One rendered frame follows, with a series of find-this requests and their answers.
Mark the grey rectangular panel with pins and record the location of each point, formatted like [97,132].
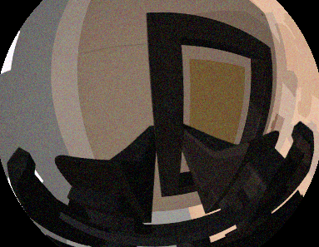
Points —
[113,72]

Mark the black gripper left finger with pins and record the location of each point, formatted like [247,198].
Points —
[129,173]

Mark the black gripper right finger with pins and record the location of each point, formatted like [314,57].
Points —
[215,164]

